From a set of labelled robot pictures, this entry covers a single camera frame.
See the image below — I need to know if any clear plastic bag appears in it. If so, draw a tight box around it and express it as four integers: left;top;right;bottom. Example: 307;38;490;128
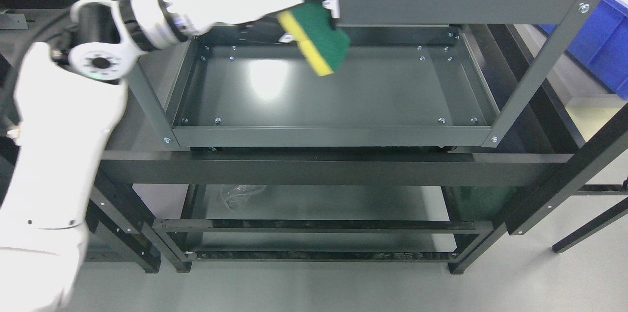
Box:
219;184;267;211

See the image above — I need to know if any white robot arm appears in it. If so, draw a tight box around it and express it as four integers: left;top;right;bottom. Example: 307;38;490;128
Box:
1;0;159;312

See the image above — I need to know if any green yellow sponge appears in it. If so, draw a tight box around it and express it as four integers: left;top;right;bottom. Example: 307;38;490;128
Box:
277;1;351;77

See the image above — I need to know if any blue plastic bin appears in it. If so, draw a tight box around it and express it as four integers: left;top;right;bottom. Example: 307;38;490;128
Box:
568;0;628;100

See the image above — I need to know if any grey metal shelf cart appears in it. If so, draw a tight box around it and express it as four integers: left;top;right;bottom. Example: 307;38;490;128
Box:
58;0;628;149

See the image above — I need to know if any black metal rack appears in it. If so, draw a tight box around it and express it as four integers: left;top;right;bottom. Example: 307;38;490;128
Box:
86;26;627;274

